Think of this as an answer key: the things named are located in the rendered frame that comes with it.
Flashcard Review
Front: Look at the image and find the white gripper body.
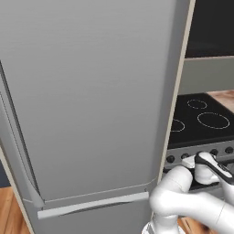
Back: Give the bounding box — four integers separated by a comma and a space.
181, 154, 197, 169

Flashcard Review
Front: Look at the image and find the black and grey stove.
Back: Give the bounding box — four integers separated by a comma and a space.
162, 92, 234, 199

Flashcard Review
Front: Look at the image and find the beige fridge side panel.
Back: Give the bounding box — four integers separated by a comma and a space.
156, 0, 197, 186

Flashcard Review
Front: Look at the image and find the grey fridge drawer front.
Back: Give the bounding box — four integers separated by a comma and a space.
22, 182, 160, 234

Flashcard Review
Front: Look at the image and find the grey fridge door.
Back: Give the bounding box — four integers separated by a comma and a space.
0, 0, 191, 203

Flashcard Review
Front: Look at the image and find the black range hood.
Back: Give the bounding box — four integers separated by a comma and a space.
185, 0, 234, 59

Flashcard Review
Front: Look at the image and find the grey fridge drawer handle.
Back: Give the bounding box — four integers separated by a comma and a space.
37, 190, 151, 220

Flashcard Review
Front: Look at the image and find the grey long fridge door handle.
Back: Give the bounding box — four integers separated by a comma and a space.
0, 81, 46, 208

